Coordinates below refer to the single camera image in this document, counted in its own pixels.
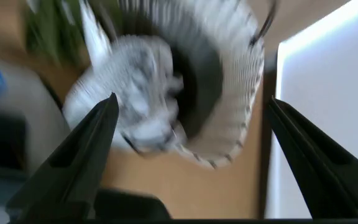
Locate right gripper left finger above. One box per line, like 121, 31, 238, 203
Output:
5, 92, 120, 220

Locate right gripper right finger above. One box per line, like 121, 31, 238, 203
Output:
265, 96, 358, 218

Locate pale grey shorts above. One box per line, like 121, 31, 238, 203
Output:
63, 0, 186, 155

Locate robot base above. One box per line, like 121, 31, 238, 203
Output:
0, 52, 71, 224

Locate white laundry basket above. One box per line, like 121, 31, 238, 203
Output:
62, 0, 279, 170

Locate green garment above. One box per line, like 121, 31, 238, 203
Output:
25, 0, 121, 68

